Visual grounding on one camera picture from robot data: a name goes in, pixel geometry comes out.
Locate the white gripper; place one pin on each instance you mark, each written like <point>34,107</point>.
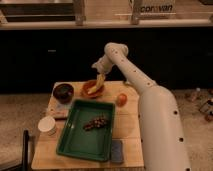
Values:
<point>103,65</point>

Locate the yellow banana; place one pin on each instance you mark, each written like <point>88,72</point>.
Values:
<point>99,83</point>

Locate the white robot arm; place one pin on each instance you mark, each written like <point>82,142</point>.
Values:
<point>163,141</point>

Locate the red bowl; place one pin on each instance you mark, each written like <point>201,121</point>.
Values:
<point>89,84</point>

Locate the dark brown bowl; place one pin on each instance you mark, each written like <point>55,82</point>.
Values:
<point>63,93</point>

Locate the brown grape bunch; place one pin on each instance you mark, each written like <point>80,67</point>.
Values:
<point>96,123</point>

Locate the wooden cutting board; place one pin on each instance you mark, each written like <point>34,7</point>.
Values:
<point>57,110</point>

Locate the green plastic tray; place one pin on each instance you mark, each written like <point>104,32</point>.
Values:
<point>87,133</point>

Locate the white cup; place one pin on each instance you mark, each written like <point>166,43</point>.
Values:
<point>47,125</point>

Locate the blue sponge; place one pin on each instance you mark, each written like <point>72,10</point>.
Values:
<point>117,152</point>

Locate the black chair back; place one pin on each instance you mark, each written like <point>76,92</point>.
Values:
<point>23,166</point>

